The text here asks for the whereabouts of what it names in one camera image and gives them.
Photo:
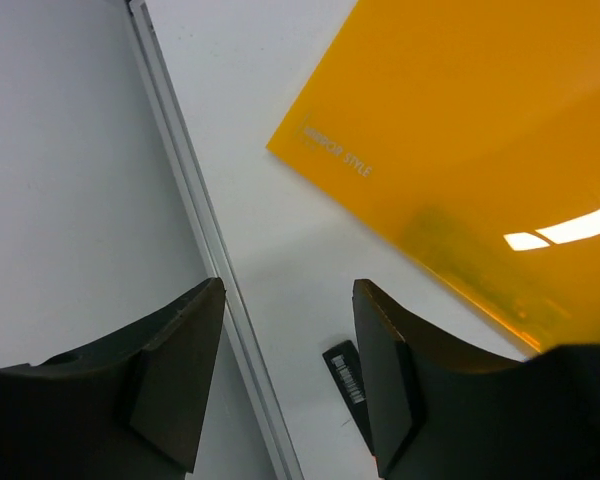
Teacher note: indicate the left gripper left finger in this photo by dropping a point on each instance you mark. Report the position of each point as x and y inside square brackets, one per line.
[129, 405]

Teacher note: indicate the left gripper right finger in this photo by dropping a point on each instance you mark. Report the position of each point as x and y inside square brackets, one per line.
[442, 408]

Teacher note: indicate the black orange highlighter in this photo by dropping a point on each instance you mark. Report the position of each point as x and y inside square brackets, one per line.
[344, 366]

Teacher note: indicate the orange plastic folder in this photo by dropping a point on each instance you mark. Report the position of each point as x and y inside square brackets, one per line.
[467, 135]

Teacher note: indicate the aluminium table frame rail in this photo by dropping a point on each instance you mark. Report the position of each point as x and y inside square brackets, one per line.
[198, 205]

